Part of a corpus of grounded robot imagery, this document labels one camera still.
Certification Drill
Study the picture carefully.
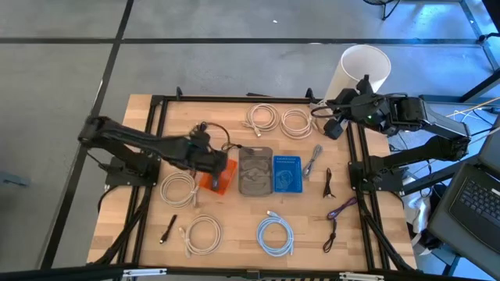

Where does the white cylindrical bin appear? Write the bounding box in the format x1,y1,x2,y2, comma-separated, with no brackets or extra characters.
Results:
311,44,392,118

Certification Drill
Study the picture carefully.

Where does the white plastic bag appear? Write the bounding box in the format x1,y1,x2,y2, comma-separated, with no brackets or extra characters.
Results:
401,187,430,235

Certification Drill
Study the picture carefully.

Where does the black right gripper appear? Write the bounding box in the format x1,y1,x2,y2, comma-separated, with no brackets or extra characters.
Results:
323,88,363,141

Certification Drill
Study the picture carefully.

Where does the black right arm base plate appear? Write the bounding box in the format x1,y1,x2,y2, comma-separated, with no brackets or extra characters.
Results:
348,155,405,193

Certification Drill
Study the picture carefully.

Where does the black rig crossbar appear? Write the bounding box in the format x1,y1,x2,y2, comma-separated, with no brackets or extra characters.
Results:
0,263,500,281

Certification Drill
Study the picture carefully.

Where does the short black cable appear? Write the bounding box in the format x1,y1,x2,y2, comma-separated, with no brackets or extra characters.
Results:
323,167,337,199

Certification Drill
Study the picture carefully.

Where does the blue metal leg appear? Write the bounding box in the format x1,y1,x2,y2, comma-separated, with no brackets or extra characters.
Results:
429,245,464,276

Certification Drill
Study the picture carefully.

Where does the dark grey laptop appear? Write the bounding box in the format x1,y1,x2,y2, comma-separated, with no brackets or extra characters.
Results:
427,116,500,279

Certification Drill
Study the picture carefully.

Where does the silver metal bracket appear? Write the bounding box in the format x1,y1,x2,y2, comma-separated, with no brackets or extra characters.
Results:
122,268,168,279
338,272,385,281

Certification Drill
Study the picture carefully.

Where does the light blue cable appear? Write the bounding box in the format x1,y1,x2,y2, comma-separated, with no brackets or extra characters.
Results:
255,210,295,258

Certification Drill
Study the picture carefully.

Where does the orange plastic basket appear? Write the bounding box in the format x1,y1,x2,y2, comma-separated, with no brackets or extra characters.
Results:
198,158,238,196

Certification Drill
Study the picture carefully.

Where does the white cable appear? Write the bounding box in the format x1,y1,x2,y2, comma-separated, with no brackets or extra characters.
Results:
159,171,199,209
178,213,223,258
241,102,280,137
279,108,315,141

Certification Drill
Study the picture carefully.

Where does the black aluminium table frame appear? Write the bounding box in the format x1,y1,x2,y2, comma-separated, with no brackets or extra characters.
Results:
116,86,395,272

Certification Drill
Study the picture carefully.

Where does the grey floor object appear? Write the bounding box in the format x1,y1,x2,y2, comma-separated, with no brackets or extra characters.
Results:
0,170,31,188

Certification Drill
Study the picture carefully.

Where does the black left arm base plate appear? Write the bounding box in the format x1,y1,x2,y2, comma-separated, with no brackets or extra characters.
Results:
104,155,162,188

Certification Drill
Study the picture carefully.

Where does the purple cable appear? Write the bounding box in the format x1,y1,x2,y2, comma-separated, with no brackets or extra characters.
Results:
327,196,359,220

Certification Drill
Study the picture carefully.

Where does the blue plastic basket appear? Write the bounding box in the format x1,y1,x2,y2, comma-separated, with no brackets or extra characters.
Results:
272,155,304,194

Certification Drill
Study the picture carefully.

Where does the black pen-like adapter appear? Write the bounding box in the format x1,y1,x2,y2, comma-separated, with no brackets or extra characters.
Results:
159,214,178,245

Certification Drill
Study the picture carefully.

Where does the black metal stand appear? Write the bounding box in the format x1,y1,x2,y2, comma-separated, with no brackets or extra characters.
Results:
417,0,500,105

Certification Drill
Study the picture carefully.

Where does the grey braided cable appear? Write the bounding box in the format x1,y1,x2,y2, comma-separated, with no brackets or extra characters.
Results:
302,144,324,180

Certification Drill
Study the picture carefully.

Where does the black sleeved cable bundle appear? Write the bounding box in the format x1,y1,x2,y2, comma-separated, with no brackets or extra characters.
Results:
357,190,417,272
92,186,154,266

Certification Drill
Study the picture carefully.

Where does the grey plastic tray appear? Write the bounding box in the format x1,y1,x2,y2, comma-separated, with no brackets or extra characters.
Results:
237,146,274,197

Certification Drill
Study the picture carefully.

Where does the dark metal bar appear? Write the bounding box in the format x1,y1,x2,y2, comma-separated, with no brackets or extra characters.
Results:
402,155,481,196

